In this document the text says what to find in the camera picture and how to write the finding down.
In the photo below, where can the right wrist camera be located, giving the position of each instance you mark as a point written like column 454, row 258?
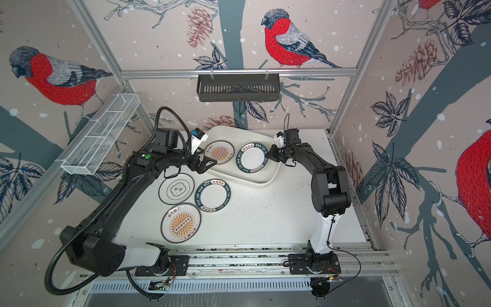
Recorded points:
column 287, row 138

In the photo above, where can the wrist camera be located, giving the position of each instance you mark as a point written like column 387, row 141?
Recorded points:
column 287, row 138
column 197, row 138

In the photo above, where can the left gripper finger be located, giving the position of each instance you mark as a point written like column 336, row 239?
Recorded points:
column 193, row 168
column 202, row 166

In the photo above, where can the white black line plate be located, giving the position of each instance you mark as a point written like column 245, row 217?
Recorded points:
column 176, row 190

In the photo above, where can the orange sunburst plate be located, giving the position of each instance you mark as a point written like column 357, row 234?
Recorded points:
column 220, row 151
column 181, row 223

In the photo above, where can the white plastic bin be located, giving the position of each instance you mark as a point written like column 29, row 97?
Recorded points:
column 238, row 138

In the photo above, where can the green rim plate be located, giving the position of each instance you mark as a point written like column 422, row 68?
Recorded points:
column 251, row 158
column 212, row 195

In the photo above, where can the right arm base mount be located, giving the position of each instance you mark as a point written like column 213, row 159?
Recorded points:
column 314, row 264

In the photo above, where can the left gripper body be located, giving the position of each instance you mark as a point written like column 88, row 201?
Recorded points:
column 183, row 158

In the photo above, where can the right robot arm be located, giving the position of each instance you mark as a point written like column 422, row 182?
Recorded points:
column 330, row 193

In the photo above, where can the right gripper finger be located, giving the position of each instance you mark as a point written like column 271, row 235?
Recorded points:
column 275, row 149
column 272, row 156

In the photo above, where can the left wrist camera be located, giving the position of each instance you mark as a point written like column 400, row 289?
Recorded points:
column 197, row 138

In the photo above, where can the white mesh wall shelf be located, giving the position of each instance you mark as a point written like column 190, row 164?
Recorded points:
column 90, row 152

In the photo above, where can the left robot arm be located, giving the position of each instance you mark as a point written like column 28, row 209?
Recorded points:
column 91, row 246

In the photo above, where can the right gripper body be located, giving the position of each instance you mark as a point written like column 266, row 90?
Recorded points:
column 284, row 155

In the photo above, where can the black hanging wire basket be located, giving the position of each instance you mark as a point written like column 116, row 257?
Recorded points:
column 238, row 88

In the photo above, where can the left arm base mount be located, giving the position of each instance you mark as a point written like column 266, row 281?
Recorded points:
column 170, row 267

